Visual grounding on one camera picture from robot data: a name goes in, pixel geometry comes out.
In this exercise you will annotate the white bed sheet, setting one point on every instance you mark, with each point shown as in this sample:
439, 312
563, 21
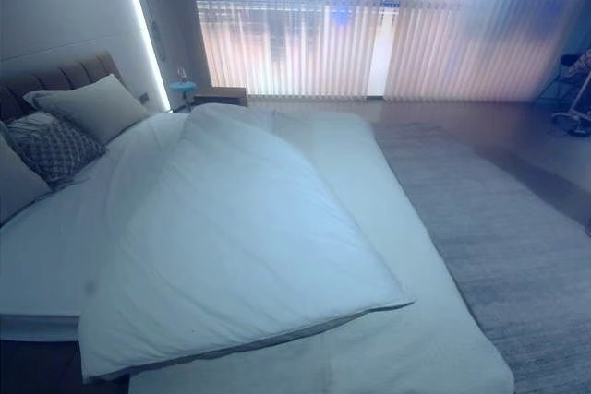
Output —
41, 255

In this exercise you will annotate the white duvet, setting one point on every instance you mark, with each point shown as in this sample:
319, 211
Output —
221, 237

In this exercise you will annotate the brown wooden bedside cabinet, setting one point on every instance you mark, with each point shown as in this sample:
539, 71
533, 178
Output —
220, 97

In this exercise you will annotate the round blue side table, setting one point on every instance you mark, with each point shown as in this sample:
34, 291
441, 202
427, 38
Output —
183, 88

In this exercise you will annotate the clear wine glass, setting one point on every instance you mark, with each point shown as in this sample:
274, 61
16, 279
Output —
181, 73

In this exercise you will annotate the sheer vertical blinds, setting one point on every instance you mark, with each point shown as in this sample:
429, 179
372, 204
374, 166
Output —
397, 29

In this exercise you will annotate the vertical white light strip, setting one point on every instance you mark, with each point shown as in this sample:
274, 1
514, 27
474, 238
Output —
143, 29

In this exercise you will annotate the plain beige pillow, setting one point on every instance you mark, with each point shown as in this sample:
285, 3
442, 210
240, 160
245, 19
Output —
94, 105
16, 182

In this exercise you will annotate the grey floor rug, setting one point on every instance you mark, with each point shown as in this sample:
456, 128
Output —
503, 246

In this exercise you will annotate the grey patterned cushion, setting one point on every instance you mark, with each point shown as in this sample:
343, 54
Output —
51, 147

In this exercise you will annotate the brown padded headboard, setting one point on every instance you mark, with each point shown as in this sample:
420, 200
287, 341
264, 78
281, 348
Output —
55, 78

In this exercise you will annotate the wall switch panel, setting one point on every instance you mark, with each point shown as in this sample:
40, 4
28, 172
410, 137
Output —
144, 97

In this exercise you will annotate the metal frame chair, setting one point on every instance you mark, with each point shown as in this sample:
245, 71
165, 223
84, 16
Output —
574, 89

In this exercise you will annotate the dark bed frame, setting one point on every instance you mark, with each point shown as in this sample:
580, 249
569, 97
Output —
32, 357

